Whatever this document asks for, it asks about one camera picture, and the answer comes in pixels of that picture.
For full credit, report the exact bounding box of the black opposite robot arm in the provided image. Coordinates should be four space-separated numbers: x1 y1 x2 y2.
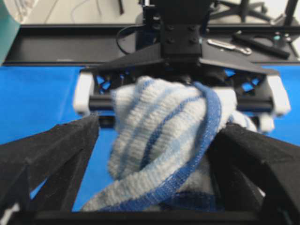
0 0 300 225

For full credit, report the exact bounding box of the black office chair base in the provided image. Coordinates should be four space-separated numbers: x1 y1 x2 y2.
210 0 300 26

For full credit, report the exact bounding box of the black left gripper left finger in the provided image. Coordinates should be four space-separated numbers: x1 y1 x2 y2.
0 114 99 225

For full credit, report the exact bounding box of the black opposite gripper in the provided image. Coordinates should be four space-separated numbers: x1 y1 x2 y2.
74 25 291 121

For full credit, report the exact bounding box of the black cable loop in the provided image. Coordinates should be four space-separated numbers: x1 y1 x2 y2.
116 24 143 54

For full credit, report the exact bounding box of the white blue-striped towel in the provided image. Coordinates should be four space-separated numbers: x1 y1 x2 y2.
82 76 257 211

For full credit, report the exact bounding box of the teal green box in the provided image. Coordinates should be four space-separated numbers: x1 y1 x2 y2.
0 0 20 65

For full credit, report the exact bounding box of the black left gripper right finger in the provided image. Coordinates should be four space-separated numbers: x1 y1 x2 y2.
208 124 300 225

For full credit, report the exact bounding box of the black table tray frame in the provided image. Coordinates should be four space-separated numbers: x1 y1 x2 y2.
3 24 300 66

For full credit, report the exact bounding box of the black flat tool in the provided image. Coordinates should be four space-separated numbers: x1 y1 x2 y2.
232 32 290 60

